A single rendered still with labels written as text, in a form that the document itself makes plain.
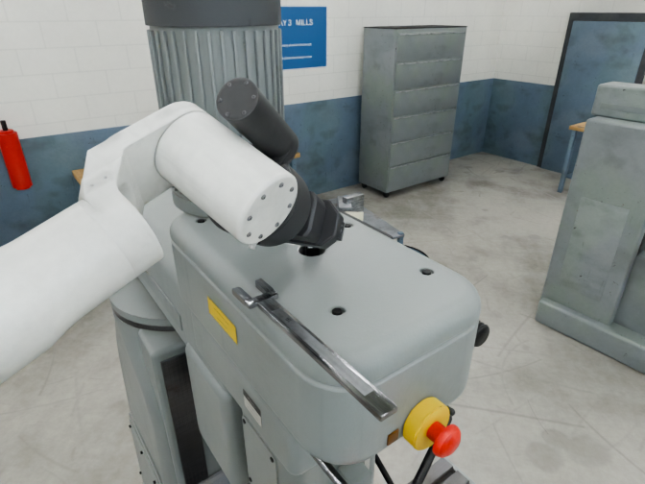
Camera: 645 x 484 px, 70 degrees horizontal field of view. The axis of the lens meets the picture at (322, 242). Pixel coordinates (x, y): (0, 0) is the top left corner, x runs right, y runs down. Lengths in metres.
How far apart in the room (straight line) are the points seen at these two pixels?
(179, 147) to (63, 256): 0.12
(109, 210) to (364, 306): 0.30
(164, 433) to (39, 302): 0.97
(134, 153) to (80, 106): 4.41
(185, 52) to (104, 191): 0.39
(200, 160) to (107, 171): 0.06
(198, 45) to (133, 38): 4.16
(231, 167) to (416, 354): 0.28
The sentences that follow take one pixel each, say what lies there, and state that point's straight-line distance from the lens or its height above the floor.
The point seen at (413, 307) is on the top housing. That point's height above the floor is 1.89.
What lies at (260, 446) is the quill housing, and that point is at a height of 1.56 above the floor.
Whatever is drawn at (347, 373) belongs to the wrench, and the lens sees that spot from 0.43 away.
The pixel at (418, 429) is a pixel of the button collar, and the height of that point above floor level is 1.77.
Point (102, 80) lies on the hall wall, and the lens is 4.80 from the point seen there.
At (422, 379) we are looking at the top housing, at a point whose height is 1.82.
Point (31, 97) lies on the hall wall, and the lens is 4.73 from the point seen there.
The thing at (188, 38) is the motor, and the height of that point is 2.15.
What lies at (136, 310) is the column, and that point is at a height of 1.56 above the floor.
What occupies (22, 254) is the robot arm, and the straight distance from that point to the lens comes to 0.33.
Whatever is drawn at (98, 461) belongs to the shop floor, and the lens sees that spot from 3.02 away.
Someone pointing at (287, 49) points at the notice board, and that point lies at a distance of 5.52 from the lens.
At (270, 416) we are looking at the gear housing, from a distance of 0.65.
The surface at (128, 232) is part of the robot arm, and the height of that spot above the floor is 2.06.
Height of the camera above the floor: 2.19
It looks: 27 degrees down
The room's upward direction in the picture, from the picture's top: straight up
